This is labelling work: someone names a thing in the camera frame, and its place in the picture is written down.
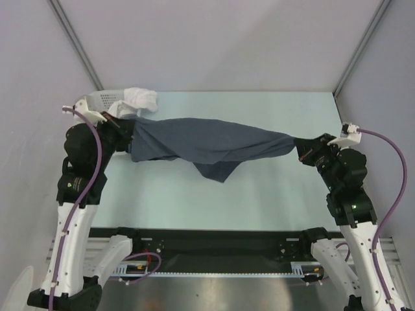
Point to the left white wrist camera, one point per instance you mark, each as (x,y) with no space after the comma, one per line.
(81,113)

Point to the aluminium frame post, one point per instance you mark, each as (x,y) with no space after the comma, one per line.
(377,18)
(71,34)

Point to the blue tank top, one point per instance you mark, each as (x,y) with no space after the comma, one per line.
(216,148)

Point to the slotted cable duct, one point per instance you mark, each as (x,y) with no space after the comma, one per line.
(296,270)

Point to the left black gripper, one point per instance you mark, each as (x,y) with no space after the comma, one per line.
(124,127)

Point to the white plastic basket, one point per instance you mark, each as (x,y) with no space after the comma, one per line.
(101,100)

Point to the aluminium front rail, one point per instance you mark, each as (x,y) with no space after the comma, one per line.
(386,249)

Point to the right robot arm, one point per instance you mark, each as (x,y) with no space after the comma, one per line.
(368,284)

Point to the right aluminium frame post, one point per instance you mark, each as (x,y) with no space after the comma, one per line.
(377,18)

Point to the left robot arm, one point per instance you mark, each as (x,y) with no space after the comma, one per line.
(70,284)

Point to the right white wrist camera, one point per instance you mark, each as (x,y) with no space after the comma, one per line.
(350,136)

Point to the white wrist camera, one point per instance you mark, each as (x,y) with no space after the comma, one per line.
(81,113)
(350,136)

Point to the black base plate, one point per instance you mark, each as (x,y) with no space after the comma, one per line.
(220,264)

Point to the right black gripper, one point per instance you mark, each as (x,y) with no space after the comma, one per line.
(307,148)

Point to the white tank top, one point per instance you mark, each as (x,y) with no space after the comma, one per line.
(135,100)

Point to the left aluminium frame post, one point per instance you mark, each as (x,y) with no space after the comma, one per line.
(71,34)

